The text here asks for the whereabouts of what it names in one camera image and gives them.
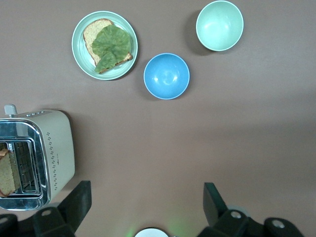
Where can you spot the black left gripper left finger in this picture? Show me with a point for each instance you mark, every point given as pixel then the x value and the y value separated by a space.
pixel 74 205

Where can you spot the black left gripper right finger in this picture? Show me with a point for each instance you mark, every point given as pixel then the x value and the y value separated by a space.
pixel 217 209

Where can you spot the blue bowl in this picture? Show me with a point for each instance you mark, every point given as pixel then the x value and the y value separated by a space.
pixel 167 76

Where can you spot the light green bowl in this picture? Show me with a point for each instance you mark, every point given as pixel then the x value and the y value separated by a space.
pixel 219 25

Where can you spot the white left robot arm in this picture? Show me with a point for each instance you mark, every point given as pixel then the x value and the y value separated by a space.
pixel 151 233

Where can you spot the cream and chrome toaster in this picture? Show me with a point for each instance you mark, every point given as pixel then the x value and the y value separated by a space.
pixel 56 148

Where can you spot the toast slice in toaster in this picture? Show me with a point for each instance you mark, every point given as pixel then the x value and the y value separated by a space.
pixel 7 175

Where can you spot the light green plate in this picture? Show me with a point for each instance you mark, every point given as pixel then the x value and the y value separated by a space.
pixel 104 45

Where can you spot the green lettuce leaf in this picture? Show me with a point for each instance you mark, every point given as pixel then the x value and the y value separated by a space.
pixel 111 44

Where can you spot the toast slice under lettuce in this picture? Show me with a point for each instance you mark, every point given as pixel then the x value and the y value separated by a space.
pixel 91 30

